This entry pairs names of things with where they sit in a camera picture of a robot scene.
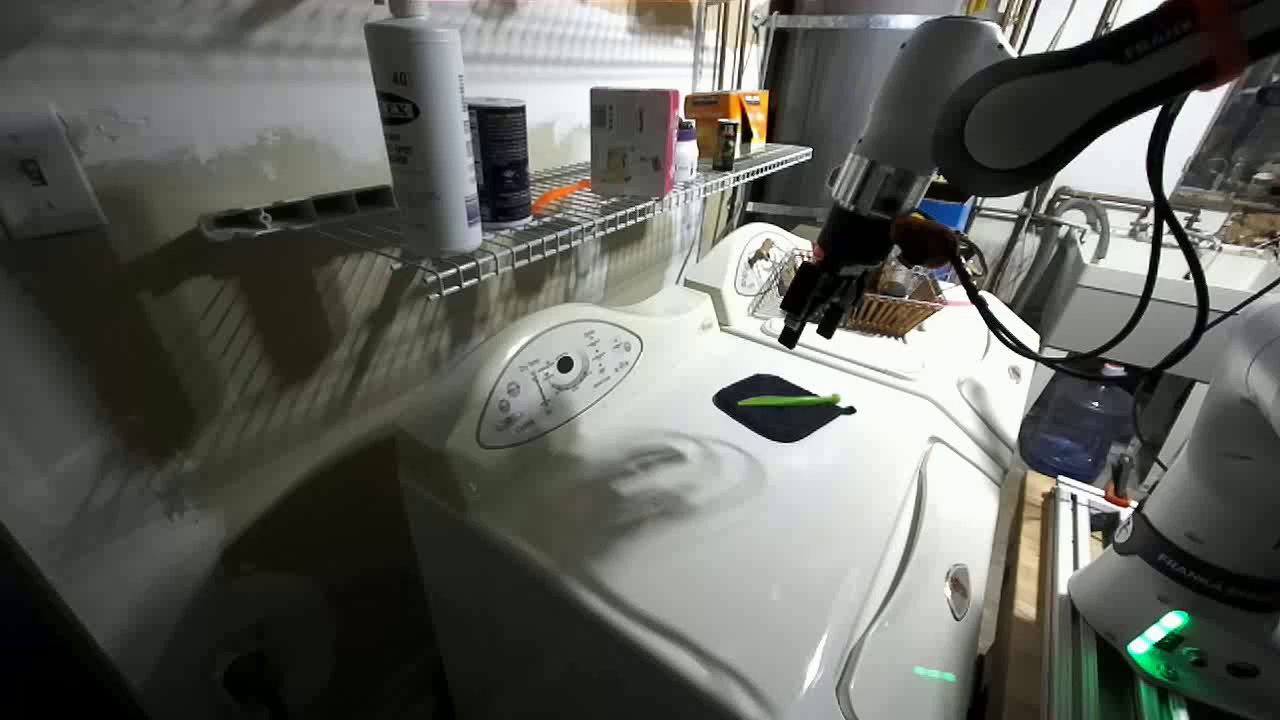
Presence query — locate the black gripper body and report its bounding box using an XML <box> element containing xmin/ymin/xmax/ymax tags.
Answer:
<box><xmin>797</xmin><ymin>202</ymin><xmax>906</xmax><ymax>313</ymax></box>

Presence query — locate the white dryer machine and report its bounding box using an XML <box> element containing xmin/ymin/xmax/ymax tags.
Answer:
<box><xmin>680</xmin><ymin>216</ymin><xmax>1061</xmax><ymax>472</ymax></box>

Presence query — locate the white washing machine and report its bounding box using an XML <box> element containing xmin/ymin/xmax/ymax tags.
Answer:
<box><xmin>392</xmin><ymin>300</ymin><xmax>1032</xmax><ymax>720</ymax></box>

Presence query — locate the wicker basket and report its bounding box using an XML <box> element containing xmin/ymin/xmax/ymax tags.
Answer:
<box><xmin>840</xmin><ymin>261</ymin><xmax>948</xmax><ymax>339</ymax></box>

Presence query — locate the green pen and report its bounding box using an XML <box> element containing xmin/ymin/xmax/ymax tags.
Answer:
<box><xmin>734</xmin><ymin>388</ymin><xmax>849</xmax><ymax>415</ymax></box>

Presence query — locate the dark blue cloth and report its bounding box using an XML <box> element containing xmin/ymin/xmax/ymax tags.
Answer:
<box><xmin>707</xmin><ymin>370</ymin><xmax>861</xmax><ymax>447</ymax></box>

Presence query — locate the grey water heater tank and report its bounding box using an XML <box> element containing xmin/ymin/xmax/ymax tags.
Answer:
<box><xmin>759</xmin><ymin>0</ymin><xmax>941</xmax><ymax>220</ymax></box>

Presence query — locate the small dark bottle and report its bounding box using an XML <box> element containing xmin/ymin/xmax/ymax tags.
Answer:
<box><xmin>707</xmin><ymin>115</ymin><xmax>745</xmax><ymax>175</ymax></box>

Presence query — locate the orange cardboard box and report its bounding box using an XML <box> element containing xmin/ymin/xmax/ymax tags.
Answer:
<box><xmin>680</xmin><ymin>90</ymin><xmax>776</xmax><ymax>169</ymax></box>

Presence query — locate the pink and white box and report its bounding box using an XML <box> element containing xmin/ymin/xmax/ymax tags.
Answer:
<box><xmin>590</xmin><ymin>85</ymin><xmax>684</xmax><ymax>206</ymax></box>

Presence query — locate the small orange item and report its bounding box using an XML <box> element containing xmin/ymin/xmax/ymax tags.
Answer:
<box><xmin>530</xmin><ymin>175</ymin><xmax>601</xmax><ymax>220</ymax></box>

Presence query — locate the blue water jug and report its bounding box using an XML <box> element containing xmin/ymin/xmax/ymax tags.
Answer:
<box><xmin>1017</xmin><ymin>370</ymin><xmax>1148</xmax><ymax>487</ymax></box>

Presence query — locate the white utility sink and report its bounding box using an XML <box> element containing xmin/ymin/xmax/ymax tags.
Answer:
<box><xmin>1042</xmin><ymin>185</ymin><xmax>1280</xmax><ymax>379</ymax></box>

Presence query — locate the dark blue can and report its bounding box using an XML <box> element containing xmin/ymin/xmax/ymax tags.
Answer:
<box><xmin>466</xmin><ymin>95</ymin><xmax>536</xmax><ymax>229</ymax></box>

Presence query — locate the wooden board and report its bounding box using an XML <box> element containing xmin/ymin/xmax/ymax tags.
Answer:
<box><xmin>987</xmin><ymin>463</ymin><xmax>1061</xmax><ymax>720</ymax></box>

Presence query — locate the tall white bottle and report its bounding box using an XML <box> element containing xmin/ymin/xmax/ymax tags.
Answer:
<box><xmin>359</xmin><ymin>0</ymin><xmax>487</xmax><ymax>265</ymax></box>

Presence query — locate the white wire shelf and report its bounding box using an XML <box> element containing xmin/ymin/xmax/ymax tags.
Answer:
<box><xmin>196</xmin><ymin>141</ymin><xmax>816</xmax><ymax>304</ymax></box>

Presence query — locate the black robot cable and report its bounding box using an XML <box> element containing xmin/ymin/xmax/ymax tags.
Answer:
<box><xmin>948</xmin><ymin>90</ymin><xmax>1217</xmax><ymax>375</ymax></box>

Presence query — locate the aluminium frame rail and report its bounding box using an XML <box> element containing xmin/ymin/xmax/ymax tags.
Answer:
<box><xmin>1042</xmin><ymin>475</ymin><xmax>1136</xmax><ymax>720</ymax></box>

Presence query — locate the white wall switch plate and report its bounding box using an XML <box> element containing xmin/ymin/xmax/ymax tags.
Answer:
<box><xmin>0</xmin><ymin>109</ymin><xmax>109</xmax><ymax>243</ymax></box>

